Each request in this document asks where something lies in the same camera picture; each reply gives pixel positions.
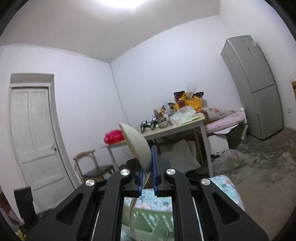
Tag large white ceramic spoon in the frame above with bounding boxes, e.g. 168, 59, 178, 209
119, 122, 153, 241

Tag green plastic utensil holder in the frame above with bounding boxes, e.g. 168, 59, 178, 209
133, 205, 175, 240

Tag pink floral mattress roll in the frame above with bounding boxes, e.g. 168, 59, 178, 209
201, 108, 246, 134

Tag grey desk table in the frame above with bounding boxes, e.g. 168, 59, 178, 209
102, 113, 214, 177

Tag clear plastic bag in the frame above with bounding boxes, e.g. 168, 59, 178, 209
170, 106, 196, 126

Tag red plastic bag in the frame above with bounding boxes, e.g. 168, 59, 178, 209
103, 130, 125, 145

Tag wooden chair black seat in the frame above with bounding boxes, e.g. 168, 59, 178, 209
73, 150, 115, 181

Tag silver refrigerator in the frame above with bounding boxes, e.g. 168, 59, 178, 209
221, 35, 284, 140

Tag white door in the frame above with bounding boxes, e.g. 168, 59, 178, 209
10, 88, 74, 211

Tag floral blue tablecloth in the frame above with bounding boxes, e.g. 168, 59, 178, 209
121, 174, 246, 241

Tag cardboard box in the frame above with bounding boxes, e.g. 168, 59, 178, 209
291, 80, 296, 99

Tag grey pillow under desk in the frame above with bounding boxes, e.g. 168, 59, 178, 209
161, 140, 201, 174

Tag yellow plastic bag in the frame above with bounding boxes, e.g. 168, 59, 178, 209
174, 92, 203, 112

